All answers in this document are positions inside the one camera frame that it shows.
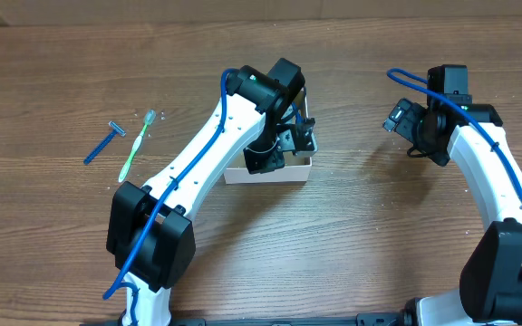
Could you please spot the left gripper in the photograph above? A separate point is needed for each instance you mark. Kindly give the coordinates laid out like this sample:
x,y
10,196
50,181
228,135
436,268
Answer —
x,y
260,162

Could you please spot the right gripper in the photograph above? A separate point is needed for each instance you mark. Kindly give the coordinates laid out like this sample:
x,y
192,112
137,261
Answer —
x,y
438,155

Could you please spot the blue disposable razor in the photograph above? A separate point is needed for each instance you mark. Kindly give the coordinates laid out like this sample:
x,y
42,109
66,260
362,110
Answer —
x,y
115,130

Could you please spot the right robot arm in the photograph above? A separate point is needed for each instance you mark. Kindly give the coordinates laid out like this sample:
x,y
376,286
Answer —
x,y
453,128

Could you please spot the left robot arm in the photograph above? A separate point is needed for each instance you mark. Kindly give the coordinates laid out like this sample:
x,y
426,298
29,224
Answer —
x,y
259,132

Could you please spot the white cardboard box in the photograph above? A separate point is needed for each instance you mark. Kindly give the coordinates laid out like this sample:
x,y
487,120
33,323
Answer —
x,y
296,169

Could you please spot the green white toothbrush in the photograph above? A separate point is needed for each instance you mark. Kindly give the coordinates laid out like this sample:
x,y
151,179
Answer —
x,y
148,120

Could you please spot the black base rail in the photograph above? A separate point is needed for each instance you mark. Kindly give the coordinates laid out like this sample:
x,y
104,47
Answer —
x,y
361,319

